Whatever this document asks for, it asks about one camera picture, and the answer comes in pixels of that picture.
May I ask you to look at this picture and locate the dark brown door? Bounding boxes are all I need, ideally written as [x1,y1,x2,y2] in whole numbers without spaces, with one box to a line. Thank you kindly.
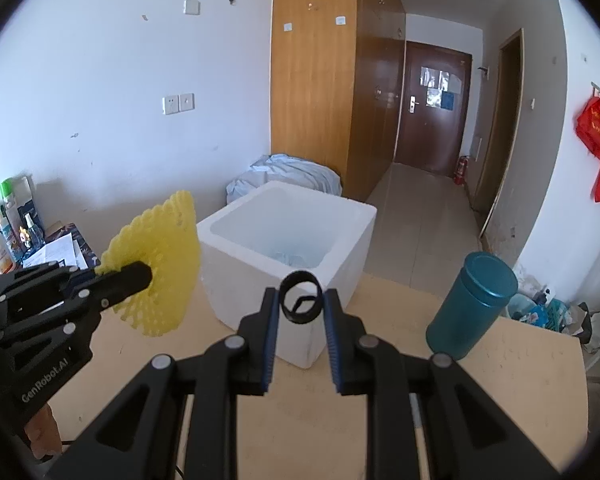
[396,41,473,178]

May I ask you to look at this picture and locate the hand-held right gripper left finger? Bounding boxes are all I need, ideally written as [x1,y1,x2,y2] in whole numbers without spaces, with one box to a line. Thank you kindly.
[45,287,281,480]

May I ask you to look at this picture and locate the teal metal canister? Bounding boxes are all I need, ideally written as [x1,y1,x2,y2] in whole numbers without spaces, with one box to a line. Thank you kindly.
[426,251,519,361]

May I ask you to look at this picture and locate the floor clutter pile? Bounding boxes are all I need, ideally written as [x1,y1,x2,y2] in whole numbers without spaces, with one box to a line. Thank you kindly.
[507,285,600,346]

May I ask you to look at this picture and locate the clear spray bottle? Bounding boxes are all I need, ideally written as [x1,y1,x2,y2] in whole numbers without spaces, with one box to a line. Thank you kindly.
[22,212,44,249]

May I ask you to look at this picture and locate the white bedding bundle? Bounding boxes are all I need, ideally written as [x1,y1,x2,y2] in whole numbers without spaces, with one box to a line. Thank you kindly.
[225,152,343,206]

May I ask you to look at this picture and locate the person's left hand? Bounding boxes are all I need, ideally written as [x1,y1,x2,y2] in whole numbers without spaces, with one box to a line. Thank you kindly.
[27,405,57,461]

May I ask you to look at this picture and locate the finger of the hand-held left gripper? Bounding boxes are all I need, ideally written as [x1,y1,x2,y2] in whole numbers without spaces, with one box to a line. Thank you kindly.
[0,261,101,321]
[0,261,153,352]

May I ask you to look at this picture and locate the yellow foam fruit net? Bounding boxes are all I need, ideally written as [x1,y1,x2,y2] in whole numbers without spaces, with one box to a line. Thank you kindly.
[100,190,202,337]

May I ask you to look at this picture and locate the black hair band ring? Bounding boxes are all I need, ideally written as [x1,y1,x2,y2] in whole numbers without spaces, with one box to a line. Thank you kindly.
[279,270,325,323]

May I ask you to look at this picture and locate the green capped white bottle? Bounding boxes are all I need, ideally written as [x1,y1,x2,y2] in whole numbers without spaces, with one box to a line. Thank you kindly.
[0,176,33,221]

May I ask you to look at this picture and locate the white foam box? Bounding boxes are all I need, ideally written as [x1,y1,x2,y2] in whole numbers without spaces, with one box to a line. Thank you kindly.
[196,181,378,370]

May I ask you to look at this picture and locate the white paper sheets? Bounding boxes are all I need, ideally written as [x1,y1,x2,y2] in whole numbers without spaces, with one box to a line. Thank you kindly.
[22,232,81,268]

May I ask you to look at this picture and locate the cream lotion bottle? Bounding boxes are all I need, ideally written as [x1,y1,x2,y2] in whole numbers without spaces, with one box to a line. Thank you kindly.
[0,220,17,275]

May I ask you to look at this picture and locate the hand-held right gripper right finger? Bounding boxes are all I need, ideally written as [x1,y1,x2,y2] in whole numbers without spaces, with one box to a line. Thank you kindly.
[322,288,561,480]

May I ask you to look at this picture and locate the wooden wardrobe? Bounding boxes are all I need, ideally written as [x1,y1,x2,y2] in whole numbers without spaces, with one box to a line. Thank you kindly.
[271,0,407,203]

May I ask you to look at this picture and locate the wooden door frame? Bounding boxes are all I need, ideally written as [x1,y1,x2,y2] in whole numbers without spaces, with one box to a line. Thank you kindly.
[472,27,525,238]

